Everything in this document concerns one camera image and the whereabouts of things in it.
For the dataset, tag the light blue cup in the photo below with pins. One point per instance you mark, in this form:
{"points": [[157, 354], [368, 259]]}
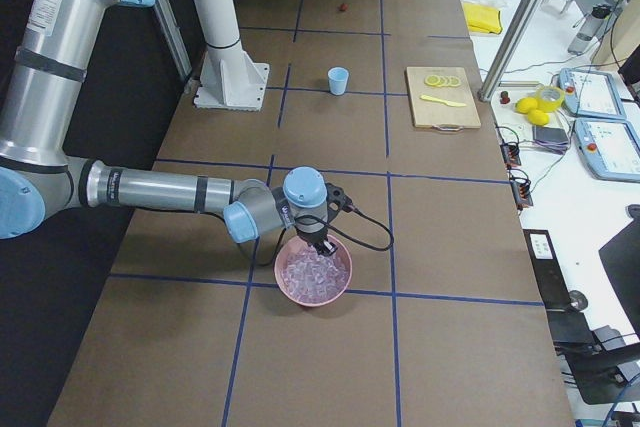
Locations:
{"points": [[337, 80]]}

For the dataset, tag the yellow cloth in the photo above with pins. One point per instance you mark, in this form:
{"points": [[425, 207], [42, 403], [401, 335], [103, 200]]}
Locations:
{"points": [[482, 19]]}

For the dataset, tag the white camera mast base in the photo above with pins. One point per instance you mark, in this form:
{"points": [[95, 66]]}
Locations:
{"points": [[229, 78]]}

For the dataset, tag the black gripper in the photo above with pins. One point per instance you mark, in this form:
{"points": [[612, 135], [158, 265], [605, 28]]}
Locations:
{"points": [[310, 235]]}

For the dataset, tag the purple notebook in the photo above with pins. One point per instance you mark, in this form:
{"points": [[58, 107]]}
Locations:
{"points": [[555, 139]]}

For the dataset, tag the pink bowl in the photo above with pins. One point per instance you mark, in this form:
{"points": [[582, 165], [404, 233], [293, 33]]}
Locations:
{"points": [[296, 244]]}

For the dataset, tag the lemon slice top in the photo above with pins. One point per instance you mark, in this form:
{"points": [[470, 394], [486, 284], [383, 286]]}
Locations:
{"points": [[432, 80]]}

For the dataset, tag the yellow plastic knife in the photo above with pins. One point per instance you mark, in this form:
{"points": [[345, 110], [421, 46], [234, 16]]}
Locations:
{"points": [[442, 101]]}

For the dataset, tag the teach pendant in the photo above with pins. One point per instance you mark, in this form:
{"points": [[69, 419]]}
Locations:
{"points": [[590, 93], [609, 147]]}

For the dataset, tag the lower teach pendant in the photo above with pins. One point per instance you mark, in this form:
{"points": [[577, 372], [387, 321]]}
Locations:
{"points": [[609, 147]]}

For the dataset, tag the bamboo cutting board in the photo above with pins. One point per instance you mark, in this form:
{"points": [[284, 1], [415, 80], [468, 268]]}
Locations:
{"points": [[428, 115]]}

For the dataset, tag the yellow tape roll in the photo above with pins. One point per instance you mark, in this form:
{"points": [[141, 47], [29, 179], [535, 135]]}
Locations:
{"points": [[550, 98]]}

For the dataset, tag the aluminium frame post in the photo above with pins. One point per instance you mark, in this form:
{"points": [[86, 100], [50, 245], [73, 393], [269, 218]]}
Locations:
{"points": [[508, 46]]}

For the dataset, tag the spare strawberry on desk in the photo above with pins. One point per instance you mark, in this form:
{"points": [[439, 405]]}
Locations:
{"points": [[504, 97]]}

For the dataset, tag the yellow lemon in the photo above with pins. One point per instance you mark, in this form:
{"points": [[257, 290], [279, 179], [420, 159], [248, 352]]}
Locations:
{"points": [[526, 105], [538, 117]]}

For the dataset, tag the upper teach pendant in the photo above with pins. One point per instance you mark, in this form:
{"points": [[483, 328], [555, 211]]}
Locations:
{"points": [[590, 93]]}

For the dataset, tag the pile of ice cubes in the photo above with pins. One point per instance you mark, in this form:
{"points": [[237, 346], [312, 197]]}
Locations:
{"points": [[312, 278]]}

